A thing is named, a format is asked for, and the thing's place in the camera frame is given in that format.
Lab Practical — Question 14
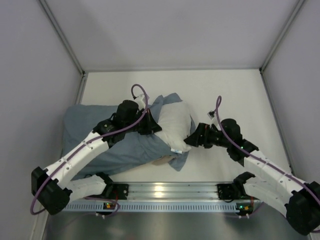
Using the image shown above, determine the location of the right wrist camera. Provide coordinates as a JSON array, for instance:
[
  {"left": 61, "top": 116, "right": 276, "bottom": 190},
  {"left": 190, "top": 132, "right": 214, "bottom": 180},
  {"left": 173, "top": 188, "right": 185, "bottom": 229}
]
[{"left": 207, "top": 110, "right": 219, "bottom": 126}]

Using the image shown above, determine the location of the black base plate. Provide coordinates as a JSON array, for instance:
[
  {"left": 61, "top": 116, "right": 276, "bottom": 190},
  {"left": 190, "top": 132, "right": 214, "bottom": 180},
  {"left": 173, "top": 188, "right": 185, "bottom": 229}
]
[
  {"left": 217, "top": 183, "right": 240, "bottom": 203},
  {"left": 109, "top": 183, "right": 129, "bottom": 200}
]

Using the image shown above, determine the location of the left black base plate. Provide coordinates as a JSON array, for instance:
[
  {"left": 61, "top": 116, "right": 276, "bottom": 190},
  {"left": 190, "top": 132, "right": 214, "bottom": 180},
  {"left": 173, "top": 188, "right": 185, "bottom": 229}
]
[{"left": 109, "top": 183, "right": 129, "bottom": 200}]

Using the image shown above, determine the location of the right aluminium frame post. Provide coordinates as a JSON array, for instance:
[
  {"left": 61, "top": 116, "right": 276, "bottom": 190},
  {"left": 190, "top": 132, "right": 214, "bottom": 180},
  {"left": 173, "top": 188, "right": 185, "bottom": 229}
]
[{"left": 259, "top": 0, "right": 308, "bottom": 75}]

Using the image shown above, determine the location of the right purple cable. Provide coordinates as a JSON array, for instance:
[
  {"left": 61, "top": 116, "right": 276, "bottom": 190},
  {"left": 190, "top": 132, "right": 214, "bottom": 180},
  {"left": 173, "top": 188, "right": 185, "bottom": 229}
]
[{"left": 215, "top": 95, "right": 320, "bottom": 201}]

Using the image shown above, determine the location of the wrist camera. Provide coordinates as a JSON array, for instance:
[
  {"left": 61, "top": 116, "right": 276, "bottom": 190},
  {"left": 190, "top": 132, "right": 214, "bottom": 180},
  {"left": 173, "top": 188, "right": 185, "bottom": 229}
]
[
  {"left": 207, "top": 110, "right": 219, "bottom": 126},
  {"left": 133, "top": 94, "right": 147, "bottom": 111}
]

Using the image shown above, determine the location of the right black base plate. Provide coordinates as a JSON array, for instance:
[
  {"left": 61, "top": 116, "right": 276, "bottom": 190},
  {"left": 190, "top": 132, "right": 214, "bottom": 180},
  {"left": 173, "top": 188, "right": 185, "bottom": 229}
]
[{"left": 217, "top": 183, "right": 240, "bottom": 203}]

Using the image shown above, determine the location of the aluminium frame post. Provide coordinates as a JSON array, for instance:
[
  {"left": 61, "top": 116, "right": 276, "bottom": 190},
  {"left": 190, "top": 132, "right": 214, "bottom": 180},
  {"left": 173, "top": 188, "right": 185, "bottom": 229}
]
[
  {"left": 259, "top": 0, "right": 308, "bottom": 75},
  {"left": 37, "top": 0, "right": 86, "bottom": 76}
]

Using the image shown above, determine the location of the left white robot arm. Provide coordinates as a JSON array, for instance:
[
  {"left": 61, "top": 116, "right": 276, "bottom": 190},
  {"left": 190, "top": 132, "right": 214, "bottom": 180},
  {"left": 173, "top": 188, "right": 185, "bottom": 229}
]
[{"left": 31, "top": 99, "right": 162, "bottom": 216}]

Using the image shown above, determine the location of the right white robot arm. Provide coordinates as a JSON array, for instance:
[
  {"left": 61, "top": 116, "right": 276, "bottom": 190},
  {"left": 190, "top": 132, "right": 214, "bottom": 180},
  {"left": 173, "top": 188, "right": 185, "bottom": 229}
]
[{"left": 184, "top": 118, "right": 320, "bottom": 236}]

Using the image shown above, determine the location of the slotted cable duct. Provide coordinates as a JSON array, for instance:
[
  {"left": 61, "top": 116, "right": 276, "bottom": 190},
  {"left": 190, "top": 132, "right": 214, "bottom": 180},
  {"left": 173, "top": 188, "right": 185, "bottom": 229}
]
[{"left": 64, "top": 200, "right": 251, "bottom": 213}]

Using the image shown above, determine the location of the white pillow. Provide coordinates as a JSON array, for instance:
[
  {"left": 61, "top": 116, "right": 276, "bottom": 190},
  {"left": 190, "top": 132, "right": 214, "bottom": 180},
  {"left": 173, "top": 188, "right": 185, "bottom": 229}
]
[{"left": 155, "top": 101, "right": 192, "bottom": 154}]

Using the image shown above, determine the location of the blue pillowcase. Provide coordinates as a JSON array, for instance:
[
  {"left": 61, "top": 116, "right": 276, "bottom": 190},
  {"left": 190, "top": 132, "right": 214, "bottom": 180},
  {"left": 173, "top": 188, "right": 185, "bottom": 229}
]
[{"left": 62, "top": 93, "right": 196, "bottom": 180}]

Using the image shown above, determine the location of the aluminium mounting rail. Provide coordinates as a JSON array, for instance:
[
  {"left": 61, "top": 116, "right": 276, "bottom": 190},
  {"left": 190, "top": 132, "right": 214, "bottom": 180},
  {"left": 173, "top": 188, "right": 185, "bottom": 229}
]
[{"left": 74, "top": 181, "right": 263, "bottom": 201}]

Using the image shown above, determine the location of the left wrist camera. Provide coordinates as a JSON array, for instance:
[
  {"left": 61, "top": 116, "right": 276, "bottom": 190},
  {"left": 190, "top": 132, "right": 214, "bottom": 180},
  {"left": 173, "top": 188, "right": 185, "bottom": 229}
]
[{"left": 133, "top": 94, "right": 147, "bottom": 111}]

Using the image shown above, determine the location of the left aluminium frame post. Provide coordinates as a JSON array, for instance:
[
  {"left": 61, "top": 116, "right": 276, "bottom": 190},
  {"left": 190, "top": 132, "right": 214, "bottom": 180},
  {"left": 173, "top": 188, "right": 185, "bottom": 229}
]
[{"left": 37, "top": 0, "right": 86, "bottom": 76}]

